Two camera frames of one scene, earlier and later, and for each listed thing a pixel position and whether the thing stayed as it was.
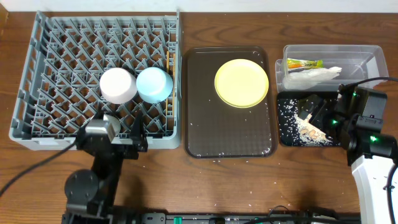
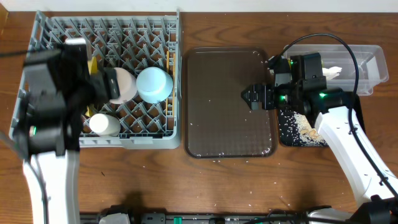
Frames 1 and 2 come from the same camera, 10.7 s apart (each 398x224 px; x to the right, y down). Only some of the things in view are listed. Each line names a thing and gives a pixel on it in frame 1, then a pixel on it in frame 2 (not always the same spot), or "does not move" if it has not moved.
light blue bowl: x=153 y=85 does not move
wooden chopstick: x=168 y=66 does not move
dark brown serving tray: x=214 y=129 does not move
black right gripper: x=313 y=101 to x=267 y=90
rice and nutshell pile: x=296 y=131 does not move
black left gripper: x=138 y=142 to x=106 y=86
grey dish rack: x=66 y=53 does not move
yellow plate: x=241 y=83 to x=92 y=68
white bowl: x=117 y=86 does not move
